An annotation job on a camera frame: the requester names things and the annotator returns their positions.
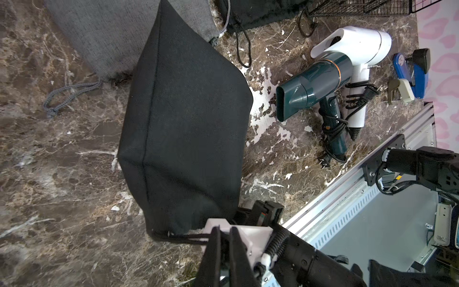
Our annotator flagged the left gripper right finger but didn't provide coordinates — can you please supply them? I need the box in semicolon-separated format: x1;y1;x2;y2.
229;227;259;287

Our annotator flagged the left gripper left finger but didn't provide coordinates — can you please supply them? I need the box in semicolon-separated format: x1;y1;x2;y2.
194;227;222;287

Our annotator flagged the black pouch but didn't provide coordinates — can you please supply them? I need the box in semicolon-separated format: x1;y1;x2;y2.
117;1;253;243
215;0;308;68

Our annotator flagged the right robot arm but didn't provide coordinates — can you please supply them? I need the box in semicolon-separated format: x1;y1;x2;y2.
375;147;459;196

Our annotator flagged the white hair dryer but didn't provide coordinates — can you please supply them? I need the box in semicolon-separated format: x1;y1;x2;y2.
310;26;392;141

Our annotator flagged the grey hair dryer pouch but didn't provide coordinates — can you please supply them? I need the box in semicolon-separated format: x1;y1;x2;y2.
42;0;230;117

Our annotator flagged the beige staple remover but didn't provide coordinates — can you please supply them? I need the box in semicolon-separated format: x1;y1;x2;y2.
387;78;415;105

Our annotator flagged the blue stapler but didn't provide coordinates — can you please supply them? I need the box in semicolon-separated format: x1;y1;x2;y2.
393;48;431;99

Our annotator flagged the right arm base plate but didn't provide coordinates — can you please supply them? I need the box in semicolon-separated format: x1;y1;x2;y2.
362;134;406;187

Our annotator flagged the black wire basket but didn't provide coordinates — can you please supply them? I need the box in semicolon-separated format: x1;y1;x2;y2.
296;1;438;38

